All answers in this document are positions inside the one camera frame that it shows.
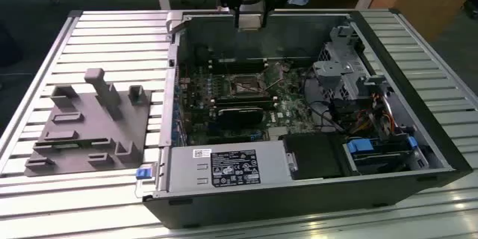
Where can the small silver heatsink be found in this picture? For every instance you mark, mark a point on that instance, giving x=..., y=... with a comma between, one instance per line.
x=277, y=133

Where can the black open PC case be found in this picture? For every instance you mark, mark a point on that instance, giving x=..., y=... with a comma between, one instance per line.
x=260, y=208

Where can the black graphics card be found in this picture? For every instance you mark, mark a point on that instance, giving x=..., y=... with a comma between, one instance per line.
x=239, y=117

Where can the CPU socket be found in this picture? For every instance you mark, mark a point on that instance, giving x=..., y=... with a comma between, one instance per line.
x=248, y=85

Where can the black RAM stick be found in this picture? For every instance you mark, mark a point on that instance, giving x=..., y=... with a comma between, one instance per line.
x=244, y=105
x=241, y=99

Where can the green motherboard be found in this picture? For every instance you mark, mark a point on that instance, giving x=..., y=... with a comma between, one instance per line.
x=295, y=113

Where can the grey metal disk cage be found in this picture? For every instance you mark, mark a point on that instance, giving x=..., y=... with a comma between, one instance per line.
x=332, y=68

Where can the green RAM stick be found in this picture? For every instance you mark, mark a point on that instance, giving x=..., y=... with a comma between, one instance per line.
x=68, y=144

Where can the blue disk carrier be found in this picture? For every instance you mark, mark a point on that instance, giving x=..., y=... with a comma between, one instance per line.
x=357, y=146

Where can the black RAM slot bank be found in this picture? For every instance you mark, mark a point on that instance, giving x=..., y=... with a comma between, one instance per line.
x=239, y=66

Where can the blue bay clip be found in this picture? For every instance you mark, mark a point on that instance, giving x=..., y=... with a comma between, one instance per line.
x=411, y=141

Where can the blue case latch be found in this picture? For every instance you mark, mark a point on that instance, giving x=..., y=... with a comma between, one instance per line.
x=144, y=173

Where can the silver power supply with label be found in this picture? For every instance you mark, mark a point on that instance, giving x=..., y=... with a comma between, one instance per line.
x=178, y=166

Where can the grey parts rack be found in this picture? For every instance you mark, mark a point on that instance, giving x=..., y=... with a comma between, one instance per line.
x=93, y=127

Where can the thin metal locking lever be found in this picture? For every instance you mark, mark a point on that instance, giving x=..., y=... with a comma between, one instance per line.
x=273, y=83

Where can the black drive housing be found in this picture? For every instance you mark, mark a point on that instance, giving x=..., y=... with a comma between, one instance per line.
x=313, y=158

